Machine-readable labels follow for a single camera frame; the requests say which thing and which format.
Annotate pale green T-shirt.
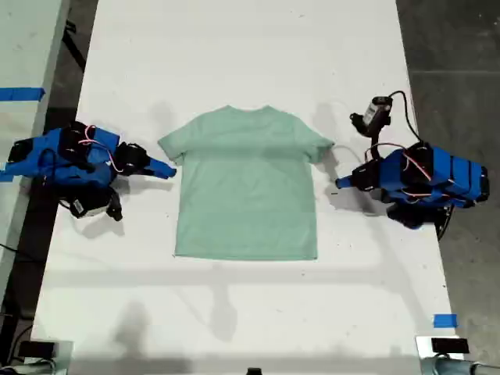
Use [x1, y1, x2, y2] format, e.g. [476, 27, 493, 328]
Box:
[157, 104, 336, 261]

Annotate black metal strut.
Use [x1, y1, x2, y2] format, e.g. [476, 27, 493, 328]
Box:
[62, 19, 88, 73]

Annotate white side table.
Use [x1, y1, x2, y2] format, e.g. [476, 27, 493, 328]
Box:
[0, 0, 71, 309]

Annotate grey metal tube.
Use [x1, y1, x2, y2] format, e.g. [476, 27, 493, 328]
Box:
[0, 359, 55, 375]
[420, 357, 500, 375]

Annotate black camera box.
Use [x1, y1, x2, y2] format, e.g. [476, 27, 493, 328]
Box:
[69, 191, 124, 223]
[349, 95, 393, 137]

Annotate black power cable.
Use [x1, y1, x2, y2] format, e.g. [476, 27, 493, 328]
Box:
[436, 202, 457, 241]

